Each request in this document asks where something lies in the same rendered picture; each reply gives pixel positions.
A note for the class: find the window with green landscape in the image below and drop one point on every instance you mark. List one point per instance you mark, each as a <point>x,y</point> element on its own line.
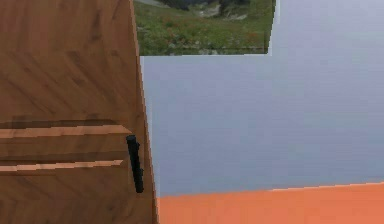
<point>203,28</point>

